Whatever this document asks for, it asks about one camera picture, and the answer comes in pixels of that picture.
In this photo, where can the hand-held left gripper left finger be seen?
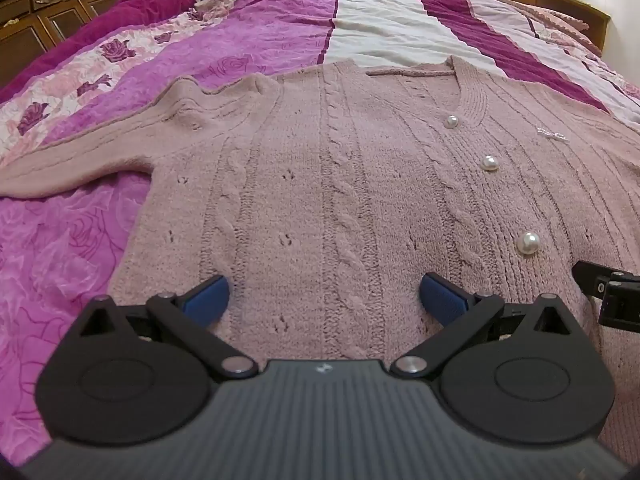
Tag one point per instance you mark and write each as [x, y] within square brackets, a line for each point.
[207, 301]

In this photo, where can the pink crochet pillow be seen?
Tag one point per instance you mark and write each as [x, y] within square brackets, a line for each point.
[550, 20]

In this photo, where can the wooden headboard cabinet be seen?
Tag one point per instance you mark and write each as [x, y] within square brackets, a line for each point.
[65, 10]

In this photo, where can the magenta velvet pillow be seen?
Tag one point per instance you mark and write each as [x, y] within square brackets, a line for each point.
[125, 10]

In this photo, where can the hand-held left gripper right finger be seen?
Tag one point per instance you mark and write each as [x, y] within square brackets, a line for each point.
[442, 300]

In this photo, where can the magenta floral bedspread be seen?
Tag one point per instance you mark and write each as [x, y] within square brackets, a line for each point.
[75, 260]

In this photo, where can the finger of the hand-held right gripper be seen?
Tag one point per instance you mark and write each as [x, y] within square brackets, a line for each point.
[622, 305]
[590, 280]

